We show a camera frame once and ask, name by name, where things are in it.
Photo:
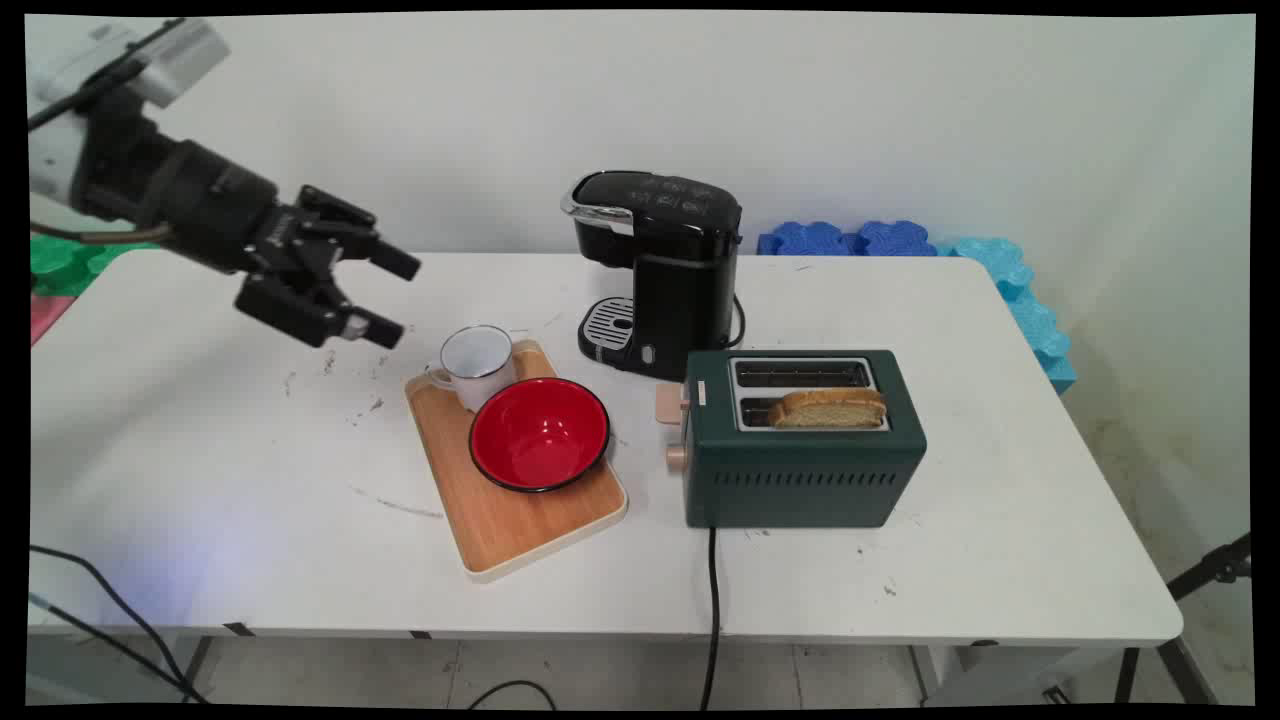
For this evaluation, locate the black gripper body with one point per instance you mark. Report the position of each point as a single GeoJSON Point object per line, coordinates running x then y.
{"type": "Point", "coordinates": [200, 205]}

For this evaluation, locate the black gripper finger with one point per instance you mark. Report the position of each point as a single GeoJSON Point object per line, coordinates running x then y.
{"type": "Point", "coordinates": [300, 305]}
{"type": "Point", "coordinates": [345, 235]}

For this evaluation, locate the beige toaster lever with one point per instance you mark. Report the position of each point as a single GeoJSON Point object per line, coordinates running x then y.
{"type": "Point", "coordinates": [669, 402]}

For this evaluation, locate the green foam mat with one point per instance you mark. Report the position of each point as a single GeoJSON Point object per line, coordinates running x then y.
{"type": "Point", "coordinates": [65, 265]}

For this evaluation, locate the white enamel mug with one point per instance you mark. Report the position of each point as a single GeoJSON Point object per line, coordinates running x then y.
{"type": "Point", "coordinates": [478, 365]}

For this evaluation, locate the pink foam mat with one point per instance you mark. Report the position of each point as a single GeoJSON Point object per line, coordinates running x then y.
{"type": "Point", "coordinates": [45, 318]}

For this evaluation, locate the red enamel bowl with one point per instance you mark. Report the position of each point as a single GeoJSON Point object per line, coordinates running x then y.
{"type": "Point", "coordinates": [540, 440]}

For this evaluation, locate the wooden cutting board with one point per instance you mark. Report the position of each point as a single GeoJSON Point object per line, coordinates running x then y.
{"type": "Point", "coordinates": [520, 530]}

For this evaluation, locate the black coffee machine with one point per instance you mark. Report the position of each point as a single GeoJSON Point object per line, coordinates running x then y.
{"type": "Point", "coordinates": [680, 270]}

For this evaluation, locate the grey table leg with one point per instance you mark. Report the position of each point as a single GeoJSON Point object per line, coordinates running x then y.
{"type": "Point", "coordinates": [197, 662]}

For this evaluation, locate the beige toaster knob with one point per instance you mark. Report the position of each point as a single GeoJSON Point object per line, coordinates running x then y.
{"type": "Point", "coordinates": [677, 459]}

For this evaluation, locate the dark blue foam mat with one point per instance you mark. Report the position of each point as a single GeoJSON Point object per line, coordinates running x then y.
{"type": "Point", "coordinates": [810, 240]}
{"type": "Point", "coordinates": [895, 240]}

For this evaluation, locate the toasted bread slice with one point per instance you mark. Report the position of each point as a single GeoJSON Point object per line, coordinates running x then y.
{"type": "Point", "coordinates": [830, 410]}

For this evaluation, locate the dark green toaster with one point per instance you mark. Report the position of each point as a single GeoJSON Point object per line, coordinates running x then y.
{"type": "Point", "coordinates": [800, 480]}

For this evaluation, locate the light blue foam mat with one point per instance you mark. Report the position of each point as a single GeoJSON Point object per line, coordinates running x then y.
{"type": "Point", "coordinates": [1035, 320]}

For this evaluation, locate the black tripod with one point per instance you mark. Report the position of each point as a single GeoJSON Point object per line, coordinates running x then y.
{"type": "Point", "coordinates": [1205, 570]}

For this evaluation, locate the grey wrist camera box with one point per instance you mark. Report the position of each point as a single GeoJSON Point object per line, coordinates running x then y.
{"type": "Point", "coordinates": [185, 55]}

